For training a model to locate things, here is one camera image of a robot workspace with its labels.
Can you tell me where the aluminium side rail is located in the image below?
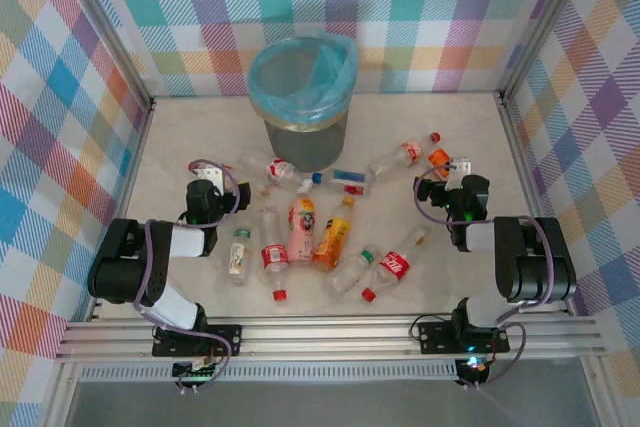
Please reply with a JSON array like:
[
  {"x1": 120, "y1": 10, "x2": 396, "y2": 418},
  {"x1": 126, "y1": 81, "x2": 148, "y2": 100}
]
[
  {"x1": 497, "y1": 91, "x2": 576, "y2": 316},
  {"x1": 84, "y1": 96, "x2": 156, "y2": 323}
]

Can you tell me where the crushed clear bottle red label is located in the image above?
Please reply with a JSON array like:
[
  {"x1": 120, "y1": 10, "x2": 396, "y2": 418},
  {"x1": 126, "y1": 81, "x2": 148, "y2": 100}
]
[{"x1": 258, "y1": 205, "x2": 292, "y2": 302}]

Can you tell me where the blue plastic bin liner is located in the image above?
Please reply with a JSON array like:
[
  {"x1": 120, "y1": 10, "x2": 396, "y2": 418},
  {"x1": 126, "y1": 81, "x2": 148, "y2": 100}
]
[{"x1": 248, "y1": 31, "x2": 359, "y2": 131}]

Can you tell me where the clear bottle red white label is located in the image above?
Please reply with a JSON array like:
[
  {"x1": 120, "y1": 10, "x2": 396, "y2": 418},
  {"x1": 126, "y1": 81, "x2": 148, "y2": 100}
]
[{"x1": 368, "y1": 131, "x2": 442, "y2": 182}]

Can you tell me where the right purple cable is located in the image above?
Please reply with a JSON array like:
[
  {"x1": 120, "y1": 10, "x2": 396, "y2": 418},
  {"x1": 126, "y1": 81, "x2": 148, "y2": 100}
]
[{"x1": 412, "y1": 164, "x2": 557, "y2": 391}]

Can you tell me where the small bottle with green cap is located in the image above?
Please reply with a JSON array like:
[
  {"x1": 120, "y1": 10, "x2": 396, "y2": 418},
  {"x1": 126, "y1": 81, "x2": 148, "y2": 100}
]
[{"x1": 228, "y1": 228, "x2": 252, "y2": 288}]

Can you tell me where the controller circuit board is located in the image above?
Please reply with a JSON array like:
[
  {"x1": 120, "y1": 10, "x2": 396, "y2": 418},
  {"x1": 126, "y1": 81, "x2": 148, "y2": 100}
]
[
  {"x1": 457, "y1": 355, "x2": 492, "y2": 387},
  {"x1": 172, "y1": 359, "x2": 221, "y2": 391}
]

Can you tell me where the clear bottle with blue cap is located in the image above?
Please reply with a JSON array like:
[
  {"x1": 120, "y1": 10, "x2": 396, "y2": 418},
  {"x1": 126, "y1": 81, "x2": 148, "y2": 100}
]
[{"x1": 238, "y1": 146, "x2": 324, "y2": 192}]

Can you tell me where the small orange bottle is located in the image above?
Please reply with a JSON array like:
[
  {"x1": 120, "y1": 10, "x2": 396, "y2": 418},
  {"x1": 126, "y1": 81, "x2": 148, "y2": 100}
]
[{"x1": 427, "y1": 146, "x2": 454, "y2": 181}]

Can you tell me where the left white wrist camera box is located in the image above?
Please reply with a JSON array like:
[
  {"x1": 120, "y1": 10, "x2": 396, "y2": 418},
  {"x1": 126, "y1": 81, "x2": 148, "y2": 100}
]
[{"x1": 194, "y1": 165, "x2": 225, "y2": 192}]

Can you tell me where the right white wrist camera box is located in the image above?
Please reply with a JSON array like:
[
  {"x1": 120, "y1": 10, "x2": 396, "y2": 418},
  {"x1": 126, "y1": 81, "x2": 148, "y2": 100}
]
[{"x1": 446, "y1": 156, "x2": 474, "y2": 188}]

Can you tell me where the left controller circuit board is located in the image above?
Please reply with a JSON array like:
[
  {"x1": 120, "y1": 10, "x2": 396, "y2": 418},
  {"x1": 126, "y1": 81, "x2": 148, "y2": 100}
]
[{"x1": 172, "y1": 359, "x2": 221, "y2": 391}]

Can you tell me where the orange juice bottle yellow cap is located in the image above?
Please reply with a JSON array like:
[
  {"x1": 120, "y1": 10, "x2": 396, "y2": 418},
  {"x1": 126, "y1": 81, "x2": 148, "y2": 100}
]
[{"x1": 311, "y1": 195, "x2": 357, "y2": 272}]

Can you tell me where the clear wide bottle green cap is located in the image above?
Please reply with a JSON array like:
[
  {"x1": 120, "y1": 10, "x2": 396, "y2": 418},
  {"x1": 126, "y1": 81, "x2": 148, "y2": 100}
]
[{"x1": 324, "y1": 244, "x2": 382, "y2": 298}]

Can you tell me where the aluminium front rail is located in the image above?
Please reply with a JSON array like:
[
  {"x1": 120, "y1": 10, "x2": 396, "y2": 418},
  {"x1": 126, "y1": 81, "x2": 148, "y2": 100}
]
[{"x1": 54, "y1": 314, "x2": 609, "y2": 363}]

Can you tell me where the cola bottle red label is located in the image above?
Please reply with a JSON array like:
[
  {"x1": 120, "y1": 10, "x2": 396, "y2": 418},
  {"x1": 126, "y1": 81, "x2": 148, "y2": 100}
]
[{"x1": 360, "y1": 225, "x2": 432, "y2": 303}]

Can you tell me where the grey mesh waste bin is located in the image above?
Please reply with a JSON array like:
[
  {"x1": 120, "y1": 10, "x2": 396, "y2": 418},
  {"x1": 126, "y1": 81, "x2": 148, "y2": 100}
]
[{"x1": 248, "y1": 31, "x2": 359, "y2": 173}]

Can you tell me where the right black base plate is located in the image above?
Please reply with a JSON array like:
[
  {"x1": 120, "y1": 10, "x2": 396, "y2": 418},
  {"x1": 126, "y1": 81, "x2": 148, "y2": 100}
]
[{"x1": 417, "y1": 319, "x2": 511, "y2": 354}]

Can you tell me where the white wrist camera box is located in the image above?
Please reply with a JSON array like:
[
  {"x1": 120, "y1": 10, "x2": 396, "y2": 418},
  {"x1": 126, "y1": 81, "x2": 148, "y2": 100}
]
[
  {"x1": 194, "y1": 165, "x2": 225, "y2": 192},
  {"x1": 446, "y1": 156, "x2": 474, "y2": 188}
]

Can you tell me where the right controller circuit board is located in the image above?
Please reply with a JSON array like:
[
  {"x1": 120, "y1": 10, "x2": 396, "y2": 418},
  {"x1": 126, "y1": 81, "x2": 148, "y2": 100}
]
[{"x1": 457, "y1": 355, "x2": 492, "y2": 387}]

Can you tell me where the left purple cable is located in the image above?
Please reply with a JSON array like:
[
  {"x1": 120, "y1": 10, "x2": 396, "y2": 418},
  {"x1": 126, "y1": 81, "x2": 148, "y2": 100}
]
[{"x1": 132, "y1": 159, "x2": 241, "y2": 393}]

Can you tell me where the grey slotted cable duct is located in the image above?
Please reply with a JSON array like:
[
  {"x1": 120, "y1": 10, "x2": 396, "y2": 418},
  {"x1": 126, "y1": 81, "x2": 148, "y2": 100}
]
[{"x1": 79, "y1": 361, "x2": 461, "y2": 383}]

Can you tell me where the clear bottle with blue label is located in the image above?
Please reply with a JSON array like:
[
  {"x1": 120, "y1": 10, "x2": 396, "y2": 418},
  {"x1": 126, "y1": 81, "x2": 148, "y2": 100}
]
[{"x1": 319, "y1": 166, "x2": 375, "y2": 198}]

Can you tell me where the pink drink bottle white cap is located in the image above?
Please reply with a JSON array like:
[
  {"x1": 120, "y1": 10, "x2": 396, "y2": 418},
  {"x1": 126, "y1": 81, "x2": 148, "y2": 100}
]
[{"x1": 286, "y1": 185, "x2": 320, "y2": 268}]

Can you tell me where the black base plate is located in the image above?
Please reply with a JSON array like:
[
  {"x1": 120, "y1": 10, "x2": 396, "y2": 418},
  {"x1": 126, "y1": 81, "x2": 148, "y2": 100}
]
[
  {"x1": 417, "y1": 319, "x2": 511, "y2": 354},
  {"x1": 152, "y1": 324, "x2": 243, "y2": 358}
]

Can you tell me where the aluminium frame post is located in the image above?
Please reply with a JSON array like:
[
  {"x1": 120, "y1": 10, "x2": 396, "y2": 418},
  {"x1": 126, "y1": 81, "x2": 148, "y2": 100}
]
[
  {"x1": 498, "y1": 0, "x2": 600, "y2": 103},
  {"x1": 53, "y1": 0, "x2": 155, "y2": 116}
]

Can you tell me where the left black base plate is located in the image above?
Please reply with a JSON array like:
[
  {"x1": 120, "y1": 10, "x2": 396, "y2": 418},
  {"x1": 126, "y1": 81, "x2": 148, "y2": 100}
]
[{"x1": 152, "y1": 324, "x2": 243, "y2": 358}]

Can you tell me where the purple cable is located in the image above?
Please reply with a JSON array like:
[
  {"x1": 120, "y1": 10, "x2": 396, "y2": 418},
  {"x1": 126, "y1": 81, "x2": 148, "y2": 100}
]
[
  {"x1": 412, "y1": 164, "x2": 557, "y2": 391},
  {"x1": 132, "y1": 159, "x2": 241, "y2": 393}
]

